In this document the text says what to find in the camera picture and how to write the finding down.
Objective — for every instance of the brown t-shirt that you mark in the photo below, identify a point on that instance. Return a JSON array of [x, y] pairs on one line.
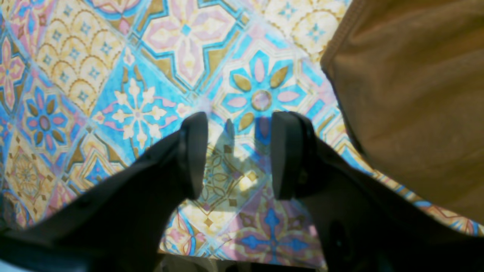
[[408, 77]]

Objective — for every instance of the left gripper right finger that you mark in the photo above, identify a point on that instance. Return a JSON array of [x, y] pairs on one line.
[[361, 224]]

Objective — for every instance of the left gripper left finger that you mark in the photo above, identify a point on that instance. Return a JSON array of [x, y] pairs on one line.
[[117, 225]]

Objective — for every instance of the patterned tablecloth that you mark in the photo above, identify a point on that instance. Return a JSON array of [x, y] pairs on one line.
[[87, 86]]

